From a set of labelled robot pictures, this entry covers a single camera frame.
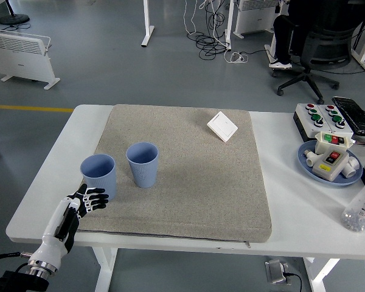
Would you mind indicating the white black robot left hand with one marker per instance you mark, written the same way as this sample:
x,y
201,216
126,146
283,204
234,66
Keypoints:
x,y
53,225

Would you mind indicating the blue ribbed plastic cup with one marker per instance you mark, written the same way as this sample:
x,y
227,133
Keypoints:
x,y
98,178
143,173

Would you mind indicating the white push-button control box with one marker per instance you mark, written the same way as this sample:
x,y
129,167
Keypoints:
x,y
304,121
342,127

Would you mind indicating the grey-brown fabric mat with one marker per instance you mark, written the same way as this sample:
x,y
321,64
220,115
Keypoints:
x,y
185,182

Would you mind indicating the white panel heater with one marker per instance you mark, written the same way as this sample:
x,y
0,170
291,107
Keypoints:
x,y
21,61
255,18

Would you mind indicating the black fan base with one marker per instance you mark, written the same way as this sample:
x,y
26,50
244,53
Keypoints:
x,y
14,19

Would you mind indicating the white desk leg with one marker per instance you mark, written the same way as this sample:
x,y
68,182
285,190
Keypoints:
x,y
147,27
272,51
228,27

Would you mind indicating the grey foot pedal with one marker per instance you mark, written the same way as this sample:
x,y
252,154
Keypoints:
x,y
275,270

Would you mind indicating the white table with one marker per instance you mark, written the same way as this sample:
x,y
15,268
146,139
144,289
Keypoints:
x,y
292,225

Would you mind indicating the blue round plate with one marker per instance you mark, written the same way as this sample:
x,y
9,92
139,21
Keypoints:
x,y
305,173

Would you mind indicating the white pipe fitting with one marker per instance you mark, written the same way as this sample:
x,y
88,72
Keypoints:
x,y
352,167
311,158

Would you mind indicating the person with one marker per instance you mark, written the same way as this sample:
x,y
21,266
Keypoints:
x,y
283,36

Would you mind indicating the clear bottle red cap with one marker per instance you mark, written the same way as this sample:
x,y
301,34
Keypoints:
x,y
360,210

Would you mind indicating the black device in plastic wrap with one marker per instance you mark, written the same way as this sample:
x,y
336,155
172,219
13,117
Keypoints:
x,y
356,115

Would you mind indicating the black office chair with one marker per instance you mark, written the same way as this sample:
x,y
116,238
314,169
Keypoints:
x,y
328,45

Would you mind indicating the white wall switch plate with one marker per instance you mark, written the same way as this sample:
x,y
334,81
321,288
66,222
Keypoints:
x,y
222,126

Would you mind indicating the beige switch box red button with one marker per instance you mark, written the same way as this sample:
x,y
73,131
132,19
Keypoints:
x,y
328,165

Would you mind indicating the white switch box green red buttons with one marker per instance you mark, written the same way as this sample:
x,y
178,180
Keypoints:
x,y
333,139

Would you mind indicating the white desk frame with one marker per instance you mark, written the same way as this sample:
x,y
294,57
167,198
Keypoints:
x,y
360,54

